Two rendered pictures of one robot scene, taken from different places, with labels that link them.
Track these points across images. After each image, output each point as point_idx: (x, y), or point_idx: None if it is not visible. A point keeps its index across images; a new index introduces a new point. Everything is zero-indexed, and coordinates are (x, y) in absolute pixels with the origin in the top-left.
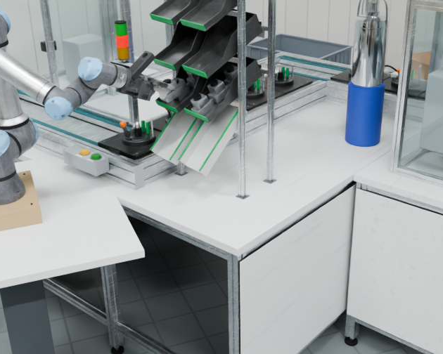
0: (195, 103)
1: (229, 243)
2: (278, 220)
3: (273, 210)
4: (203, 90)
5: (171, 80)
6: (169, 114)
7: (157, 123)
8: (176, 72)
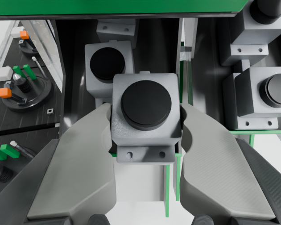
0: None
1: None
2: None
3: (258, 139)
4: (194, 47)
5: (147, 78)
6: (13, 99)
7: None
8: (45, 24)
